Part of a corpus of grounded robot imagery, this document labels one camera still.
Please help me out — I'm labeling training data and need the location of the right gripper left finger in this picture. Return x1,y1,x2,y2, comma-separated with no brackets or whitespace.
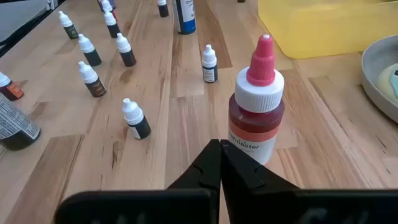
54,139,222,224

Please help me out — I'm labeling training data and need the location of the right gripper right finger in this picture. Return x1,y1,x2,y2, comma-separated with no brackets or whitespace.
221,139,398,224

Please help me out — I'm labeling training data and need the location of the large red food coloring bottle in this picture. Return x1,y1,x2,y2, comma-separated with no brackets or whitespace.
228,34,285,166

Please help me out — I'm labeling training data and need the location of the large black food coloring bottle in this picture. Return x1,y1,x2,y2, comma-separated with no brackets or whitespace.
0,93,42,152

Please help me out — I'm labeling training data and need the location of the large blue food coloring bottle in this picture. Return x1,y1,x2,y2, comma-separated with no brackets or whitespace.
172,0,197,35

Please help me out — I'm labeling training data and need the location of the small orange-label food coloring bottle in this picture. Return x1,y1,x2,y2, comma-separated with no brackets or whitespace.
0,72,25,101

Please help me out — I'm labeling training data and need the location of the small green food coloring bottle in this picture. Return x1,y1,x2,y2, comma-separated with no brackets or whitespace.
58,11,80,40

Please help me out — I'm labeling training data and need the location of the large purple food coloring bottle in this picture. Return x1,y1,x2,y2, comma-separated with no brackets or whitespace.
97,0,116,12

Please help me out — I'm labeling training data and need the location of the gray round plate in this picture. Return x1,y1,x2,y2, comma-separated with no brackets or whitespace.
361,34,398,124

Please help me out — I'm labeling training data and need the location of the green frosted donut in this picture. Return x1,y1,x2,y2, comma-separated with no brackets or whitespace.
375,63,398,105

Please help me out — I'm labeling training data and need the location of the yellow translucent plastic bin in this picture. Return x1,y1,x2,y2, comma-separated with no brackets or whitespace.
257,0,398,60

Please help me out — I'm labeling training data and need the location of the black metal table frame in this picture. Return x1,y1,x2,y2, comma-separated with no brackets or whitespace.
0,0,67,58

